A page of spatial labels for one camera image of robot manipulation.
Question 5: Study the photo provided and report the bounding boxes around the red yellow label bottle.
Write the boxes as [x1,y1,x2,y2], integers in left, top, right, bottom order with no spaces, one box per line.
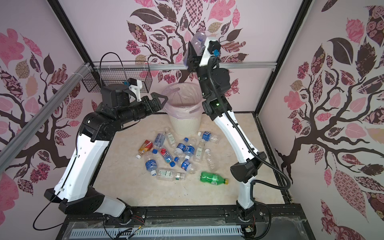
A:
[136,140,153,159]

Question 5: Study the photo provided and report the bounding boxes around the aluminium frame rail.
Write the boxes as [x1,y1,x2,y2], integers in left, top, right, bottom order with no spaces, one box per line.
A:
[95,62,277,71]
[1,63,93,172]

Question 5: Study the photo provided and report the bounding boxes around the black wire mesh basket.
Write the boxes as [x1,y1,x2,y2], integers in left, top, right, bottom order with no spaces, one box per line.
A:
[82,61,153,94]

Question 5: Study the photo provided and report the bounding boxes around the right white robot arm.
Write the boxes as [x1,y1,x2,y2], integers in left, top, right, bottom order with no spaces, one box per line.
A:
[185,38,265,222]

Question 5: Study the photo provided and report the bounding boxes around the Pepsi blue label bottle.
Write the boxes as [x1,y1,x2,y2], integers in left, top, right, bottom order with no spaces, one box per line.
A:
[174,156,197,174]

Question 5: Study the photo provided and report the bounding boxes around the Pocari Sweat blue label bottle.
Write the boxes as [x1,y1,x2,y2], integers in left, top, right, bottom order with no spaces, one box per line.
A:
[144,152,158,177]

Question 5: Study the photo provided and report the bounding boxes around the left aluminium frame rail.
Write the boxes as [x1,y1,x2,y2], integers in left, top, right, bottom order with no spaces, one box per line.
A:
[1,63,93,172]

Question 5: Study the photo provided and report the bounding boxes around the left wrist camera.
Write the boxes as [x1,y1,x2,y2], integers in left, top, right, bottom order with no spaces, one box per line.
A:
[123,78,143,102]

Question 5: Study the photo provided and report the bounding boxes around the green label clear bottle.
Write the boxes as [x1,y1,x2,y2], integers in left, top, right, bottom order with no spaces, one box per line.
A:
[156,168,186,182]
[194,140,206,163]
[165,127,177,148]

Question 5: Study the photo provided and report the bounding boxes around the blue label bottle by bin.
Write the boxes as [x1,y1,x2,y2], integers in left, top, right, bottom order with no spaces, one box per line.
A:
[198,131,220,144]

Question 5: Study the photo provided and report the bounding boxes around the green soda bottle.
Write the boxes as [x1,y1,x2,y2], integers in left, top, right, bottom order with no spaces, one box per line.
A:
[200,172,229,186]

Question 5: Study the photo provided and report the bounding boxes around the soda water blue label bottle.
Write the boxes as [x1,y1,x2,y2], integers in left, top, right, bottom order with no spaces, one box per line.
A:
[154,132,166,150]

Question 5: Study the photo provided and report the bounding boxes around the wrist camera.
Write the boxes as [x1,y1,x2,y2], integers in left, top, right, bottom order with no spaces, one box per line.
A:
[123,78,143,102]
[208,41,221,58]

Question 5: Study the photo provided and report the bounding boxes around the white ribbed trash bin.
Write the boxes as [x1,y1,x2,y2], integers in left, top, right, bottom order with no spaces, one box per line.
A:
[168,113,202,137]

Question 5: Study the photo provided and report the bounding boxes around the Fiji red flower bottle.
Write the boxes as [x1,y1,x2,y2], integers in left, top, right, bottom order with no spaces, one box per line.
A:
[160,148,176,168]

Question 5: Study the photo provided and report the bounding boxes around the clear unlabelled bottle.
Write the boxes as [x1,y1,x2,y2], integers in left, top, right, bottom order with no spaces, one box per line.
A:
[183,32,207,68]

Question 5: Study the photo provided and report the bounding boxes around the blue label white cap bottle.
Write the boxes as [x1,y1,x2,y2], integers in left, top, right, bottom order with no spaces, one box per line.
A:
[184,145,195,160]

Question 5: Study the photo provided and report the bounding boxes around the clear bottle white cap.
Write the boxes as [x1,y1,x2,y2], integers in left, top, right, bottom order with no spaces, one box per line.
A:
[204,149,218,172]

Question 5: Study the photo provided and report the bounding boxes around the white slotted cable duct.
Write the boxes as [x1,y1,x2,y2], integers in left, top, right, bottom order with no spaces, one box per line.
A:
[67,226,243,240]

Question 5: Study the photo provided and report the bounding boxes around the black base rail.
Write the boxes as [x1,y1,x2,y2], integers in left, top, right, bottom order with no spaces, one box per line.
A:
[63,204,307,227]

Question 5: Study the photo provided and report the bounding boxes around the right black corrugated cable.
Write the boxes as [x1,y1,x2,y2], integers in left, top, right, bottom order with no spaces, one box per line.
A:
[207,55,292,190]

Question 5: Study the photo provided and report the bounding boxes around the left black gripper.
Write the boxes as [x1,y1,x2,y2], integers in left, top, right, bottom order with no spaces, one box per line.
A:
[116,91,168,125]

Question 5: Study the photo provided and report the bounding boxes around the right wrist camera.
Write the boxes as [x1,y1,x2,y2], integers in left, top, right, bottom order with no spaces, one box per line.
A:
[208,41,221,58]

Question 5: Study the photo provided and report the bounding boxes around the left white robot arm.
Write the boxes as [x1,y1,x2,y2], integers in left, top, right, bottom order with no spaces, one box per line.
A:
[45,90,168,225]

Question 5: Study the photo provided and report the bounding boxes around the back aluminium frame rail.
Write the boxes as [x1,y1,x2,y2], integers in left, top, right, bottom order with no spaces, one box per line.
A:
[95,62,277,71]

